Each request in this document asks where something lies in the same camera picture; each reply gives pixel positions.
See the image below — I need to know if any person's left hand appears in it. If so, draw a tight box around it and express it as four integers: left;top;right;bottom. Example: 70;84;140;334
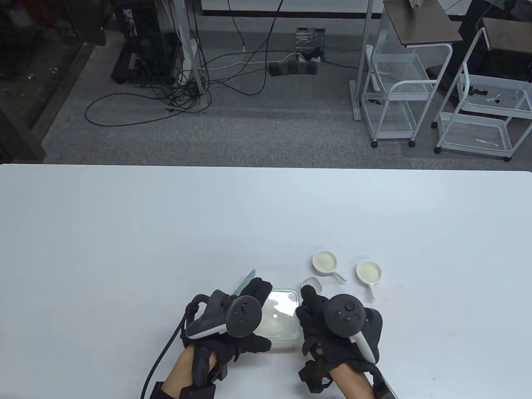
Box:
182;278;273;363

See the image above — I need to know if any person's right hand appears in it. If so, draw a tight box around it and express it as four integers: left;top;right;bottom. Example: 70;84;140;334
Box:
296;286;381;372

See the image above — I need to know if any mint green dessert spatula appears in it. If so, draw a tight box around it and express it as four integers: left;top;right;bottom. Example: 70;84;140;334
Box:
232;269;259;296

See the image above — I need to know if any white sugar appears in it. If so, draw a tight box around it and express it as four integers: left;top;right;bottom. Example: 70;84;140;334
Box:
260;297;298;337

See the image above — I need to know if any clear container lid green rim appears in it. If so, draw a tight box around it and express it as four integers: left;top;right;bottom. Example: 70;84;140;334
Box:
261;289;301;340

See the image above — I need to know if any clear plastic sugar container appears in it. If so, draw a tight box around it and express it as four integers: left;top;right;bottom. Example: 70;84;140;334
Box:
254;289;301;353

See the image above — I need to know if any person's left forearm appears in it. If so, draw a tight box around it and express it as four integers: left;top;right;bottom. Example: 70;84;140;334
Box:
162;345;217;393

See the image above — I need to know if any person's right forearm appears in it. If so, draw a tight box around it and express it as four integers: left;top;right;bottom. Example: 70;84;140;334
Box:
330;362;375;399

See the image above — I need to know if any white round measuring scoop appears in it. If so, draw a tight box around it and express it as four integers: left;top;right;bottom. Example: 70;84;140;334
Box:
312;250;348;282
356;260;382;300

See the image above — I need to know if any grey white VR controller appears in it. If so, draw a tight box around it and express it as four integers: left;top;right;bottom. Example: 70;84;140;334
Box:
323;294;384;365
185;290;263;338

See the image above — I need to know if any black glove sensor box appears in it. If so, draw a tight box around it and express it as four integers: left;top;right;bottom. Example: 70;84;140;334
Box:
209;357;230;382
298;360;334;394

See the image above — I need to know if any black foot pedal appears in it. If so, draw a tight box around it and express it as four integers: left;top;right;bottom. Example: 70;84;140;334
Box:
268;60;320;78

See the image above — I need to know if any black floor outlet box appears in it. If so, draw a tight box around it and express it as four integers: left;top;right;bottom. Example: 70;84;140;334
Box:
296;27;326;59

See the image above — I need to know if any black equipment rack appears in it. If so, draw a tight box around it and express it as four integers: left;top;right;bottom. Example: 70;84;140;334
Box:
110;0;184;86

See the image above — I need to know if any white desk with black edge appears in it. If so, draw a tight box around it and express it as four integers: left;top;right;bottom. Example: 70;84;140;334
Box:
201;0;384;20

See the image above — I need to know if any white cart with brown top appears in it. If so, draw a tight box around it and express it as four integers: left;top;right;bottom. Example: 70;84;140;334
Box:
432;17;532;163
360;0;464;148

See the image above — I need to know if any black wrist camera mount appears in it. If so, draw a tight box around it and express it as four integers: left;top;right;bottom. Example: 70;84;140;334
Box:
372;369;400;399
149;380;217;399

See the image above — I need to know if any silver aluminium frame post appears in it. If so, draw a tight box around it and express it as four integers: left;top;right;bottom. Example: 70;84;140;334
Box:
164;0;212;112
350;0;375;121

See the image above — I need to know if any bundle of black cables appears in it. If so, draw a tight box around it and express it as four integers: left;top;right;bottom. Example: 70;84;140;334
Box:
85;0;287;127

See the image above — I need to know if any white floor cable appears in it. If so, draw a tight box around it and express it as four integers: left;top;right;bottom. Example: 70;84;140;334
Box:
206;52;300;71

